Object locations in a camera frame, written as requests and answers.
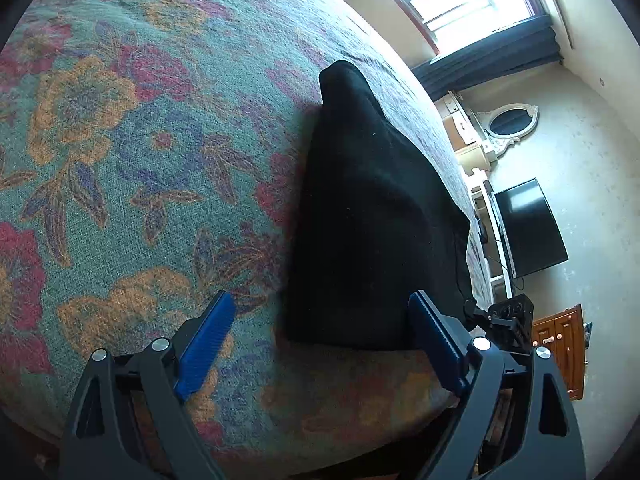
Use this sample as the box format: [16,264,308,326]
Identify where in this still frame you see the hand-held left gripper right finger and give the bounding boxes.
[407,290,586,480]

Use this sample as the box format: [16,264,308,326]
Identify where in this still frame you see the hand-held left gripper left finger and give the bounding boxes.
[57,290,238,480]

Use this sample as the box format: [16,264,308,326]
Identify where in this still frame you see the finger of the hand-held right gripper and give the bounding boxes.
[462,299,493,331]

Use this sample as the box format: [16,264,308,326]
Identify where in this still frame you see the black pants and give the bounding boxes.
[282,60,476,351]

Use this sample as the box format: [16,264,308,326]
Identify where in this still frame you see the white television stand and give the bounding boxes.
[467,170,518,301]

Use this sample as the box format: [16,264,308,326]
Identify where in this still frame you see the brown wooden cabinet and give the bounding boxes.
[530,304,586,401]

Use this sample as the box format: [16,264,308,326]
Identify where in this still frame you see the black flat television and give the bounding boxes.
[492,177,570,278]

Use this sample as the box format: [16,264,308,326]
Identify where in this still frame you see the cream vanity dresser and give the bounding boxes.
[434,91,493,176]

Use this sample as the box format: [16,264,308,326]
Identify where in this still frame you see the oval white-framed mirror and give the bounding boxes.
[475,103,538,161]

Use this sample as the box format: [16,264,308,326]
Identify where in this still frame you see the floral bed blanket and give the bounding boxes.
[0,0,493,478]

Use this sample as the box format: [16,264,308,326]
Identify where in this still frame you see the dark blue curtain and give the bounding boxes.
[412,15,563,103]

